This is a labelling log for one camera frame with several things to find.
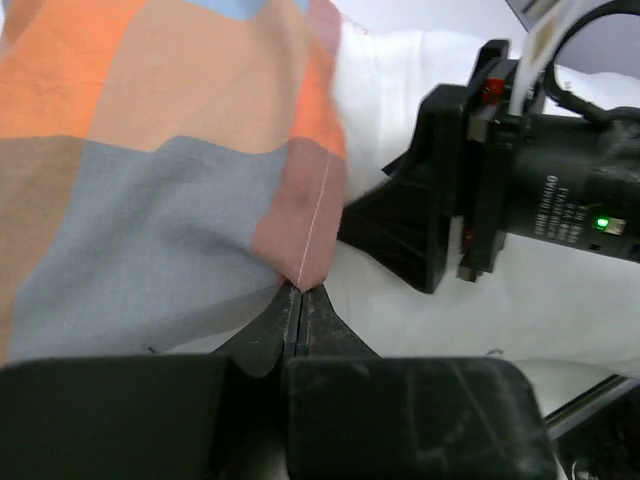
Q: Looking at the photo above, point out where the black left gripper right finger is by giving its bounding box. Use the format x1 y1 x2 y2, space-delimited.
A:
283 288 557 479

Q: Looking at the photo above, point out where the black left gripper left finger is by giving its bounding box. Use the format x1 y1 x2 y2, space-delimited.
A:
1 285 300 479

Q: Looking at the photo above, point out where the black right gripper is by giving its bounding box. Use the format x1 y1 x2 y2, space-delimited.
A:
339 40 639 294

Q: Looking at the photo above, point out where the multicolour checked pillowcase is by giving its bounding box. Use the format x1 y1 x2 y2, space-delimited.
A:
1 1 346 363

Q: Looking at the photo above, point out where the aluminium table frame rail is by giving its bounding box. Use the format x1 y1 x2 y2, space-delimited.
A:
545 376 639 440

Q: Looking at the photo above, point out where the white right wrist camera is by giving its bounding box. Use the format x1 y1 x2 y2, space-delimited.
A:
507 0 640 119

